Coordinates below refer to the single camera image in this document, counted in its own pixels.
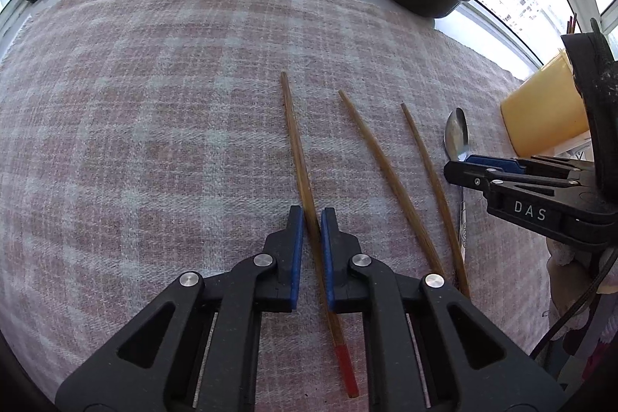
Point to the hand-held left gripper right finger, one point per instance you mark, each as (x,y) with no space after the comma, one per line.
(328,262)

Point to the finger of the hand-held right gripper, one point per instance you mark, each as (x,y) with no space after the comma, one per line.
(487,161)
(463,175)

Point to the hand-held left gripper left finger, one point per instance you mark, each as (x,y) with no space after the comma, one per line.
(298,257)

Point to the metal spoon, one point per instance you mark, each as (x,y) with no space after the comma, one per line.
(456,132)

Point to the yellow plastic container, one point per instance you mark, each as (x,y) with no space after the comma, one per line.
(545,112)

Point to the person's right hand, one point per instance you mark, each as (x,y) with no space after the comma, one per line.
(562,291)

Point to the pink plaid cloth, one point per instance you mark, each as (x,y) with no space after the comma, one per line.
(145,127)

